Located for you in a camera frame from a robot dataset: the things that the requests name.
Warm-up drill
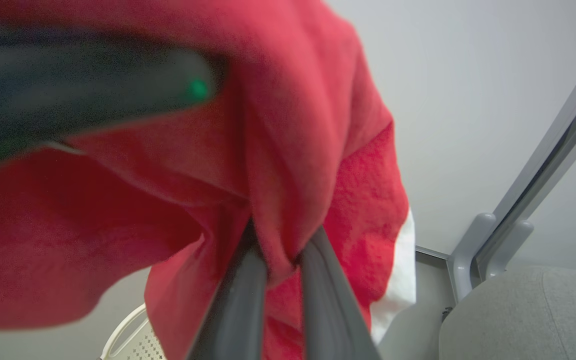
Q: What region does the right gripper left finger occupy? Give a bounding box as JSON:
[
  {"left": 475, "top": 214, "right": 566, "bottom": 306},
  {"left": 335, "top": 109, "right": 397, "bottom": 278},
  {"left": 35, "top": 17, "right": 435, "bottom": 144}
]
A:
[{"left": 187, "top": 224, "right": 269, "bottom": 360}]

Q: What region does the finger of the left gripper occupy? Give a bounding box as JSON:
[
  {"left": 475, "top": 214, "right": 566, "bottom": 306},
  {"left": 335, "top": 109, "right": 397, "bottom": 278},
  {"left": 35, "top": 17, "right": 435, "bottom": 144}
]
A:
[{"left": 0, "top": 27, "right": 220, "bottom": 177}]

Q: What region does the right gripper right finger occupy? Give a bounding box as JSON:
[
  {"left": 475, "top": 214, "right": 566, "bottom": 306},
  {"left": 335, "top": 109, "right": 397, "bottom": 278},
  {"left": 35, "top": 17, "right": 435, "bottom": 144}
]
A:
[{"left": 300, "top": 226, "right": 382, "bottom": 360}]

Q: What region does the red garment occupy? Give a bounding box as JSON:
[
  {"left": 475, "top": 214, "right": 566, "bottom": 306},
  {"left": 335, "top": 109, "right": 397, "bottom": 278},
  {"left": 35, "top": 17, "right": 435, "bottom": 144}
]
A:
[{"left": 0, "top": 0, "right": 417, "bottom": 360}]

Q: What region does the grey fabric sofa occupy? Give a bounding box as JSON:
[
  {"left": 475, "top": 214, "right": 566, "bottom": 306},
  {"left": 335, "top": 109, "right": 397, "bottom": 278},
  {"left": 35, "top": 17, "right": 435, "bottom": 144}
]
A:
[{"left": 438, "top": 264, "right": 576, "bottom": 360}]

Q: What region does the white laundry basket brown rim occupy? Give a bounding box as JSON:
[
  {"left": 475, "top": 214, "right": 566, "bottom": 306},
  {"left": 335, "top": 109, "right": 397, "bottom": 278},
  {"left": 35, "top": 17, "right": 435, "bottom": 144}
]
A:
[{"left": 100, "top": 302, "right": 167, "bottom": 360}]

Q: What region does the grey partition leg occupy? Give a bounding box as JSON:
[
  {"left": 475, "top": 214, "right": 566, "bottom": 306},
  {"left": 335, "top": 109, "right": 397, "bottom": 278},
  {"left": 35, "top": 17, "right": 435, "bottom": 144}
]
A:
[
  {"left": 485, "top": 220, "right": 535, "bottom": 281},
  {"left": 447, "top": 212, "right": 497, "bottom": 302}
]

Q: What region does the large white partition panel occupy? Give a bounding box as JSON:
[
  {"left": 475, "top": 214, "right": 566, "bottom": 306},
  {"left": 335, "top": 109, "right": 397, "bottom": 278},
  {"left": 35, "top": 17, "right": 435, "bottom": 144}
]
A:
[{"left": 324, "top": 0, "right": 576, "bottom": 262}]

